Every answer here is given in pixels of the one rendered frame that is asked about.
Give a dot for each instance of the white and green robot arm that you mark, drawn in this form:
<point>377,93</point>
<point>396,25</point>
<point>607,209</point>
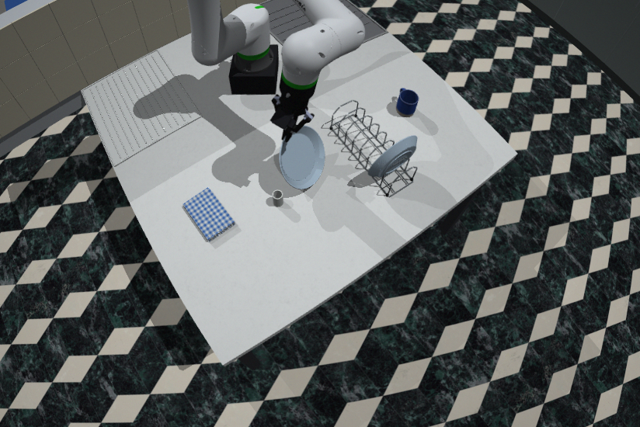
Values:
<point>246,33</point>

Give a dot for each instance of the grey cylinder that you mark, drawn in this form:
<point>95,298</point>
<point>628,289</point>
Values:
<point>277,198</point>

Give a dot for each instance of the grey ribbed draining mat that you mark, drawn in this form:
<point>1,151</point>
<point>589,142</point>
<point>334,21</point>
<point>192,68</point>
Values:
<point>138,105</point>

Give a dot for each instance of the dark blue mug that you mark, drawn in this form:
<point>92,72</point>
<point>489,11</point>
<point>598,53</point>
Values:
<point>407,107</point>

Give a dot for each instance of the blue checkered towel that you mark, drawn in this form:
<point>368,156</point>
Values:
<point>208,214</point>

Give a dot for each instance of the beige tiled wall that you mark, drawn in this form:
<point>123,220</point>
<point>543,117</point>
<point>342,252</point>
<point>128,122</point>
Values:
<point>51,49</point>

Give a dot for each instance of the light blue plate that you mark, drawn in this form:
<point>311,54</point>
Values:
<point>404,148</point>
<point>302,158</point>

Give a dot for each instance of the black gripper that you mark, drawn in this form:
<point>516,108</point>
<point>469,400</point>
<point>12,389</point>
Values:
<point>302,108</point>

